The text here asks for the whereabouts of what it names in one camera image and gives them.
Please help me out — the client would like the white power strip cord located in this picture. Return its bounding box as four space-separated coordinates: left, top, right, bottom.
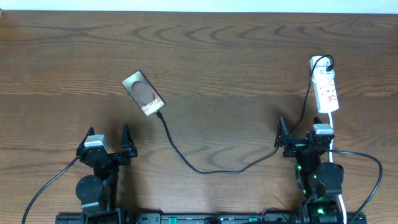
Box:
327 112 348 224

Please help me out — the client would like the white power strip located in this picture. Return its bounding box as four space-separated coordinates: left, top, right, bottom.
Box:
312 68 339 114

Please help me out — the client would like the Galaxy S25 Ultra smartphone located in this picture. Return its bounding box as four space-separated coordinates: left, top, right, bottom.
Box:
121 70 166 118

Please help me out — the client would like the white USB charger adapter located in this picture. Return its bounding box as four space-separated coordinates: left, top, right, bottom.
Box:
309 55 335 83

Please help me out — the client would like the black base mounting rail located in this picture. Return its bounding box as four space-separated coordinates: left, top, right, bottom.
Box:
55 212 368 224

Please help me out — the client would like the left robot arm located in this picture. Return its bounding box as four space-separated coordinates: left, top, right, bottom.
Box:
75 124 137 223

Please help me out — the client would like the black USB charging cable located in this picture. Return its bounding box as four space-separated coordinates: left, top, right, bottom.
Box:
155 54 335 175

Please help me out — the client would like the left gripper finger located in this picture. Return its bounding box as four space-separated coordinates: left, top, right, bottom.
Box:
121 124 137 157
83 126 95 142

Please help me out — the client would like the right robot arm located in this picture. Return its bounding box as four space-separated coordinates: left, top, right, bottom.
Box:
274 118 344 223

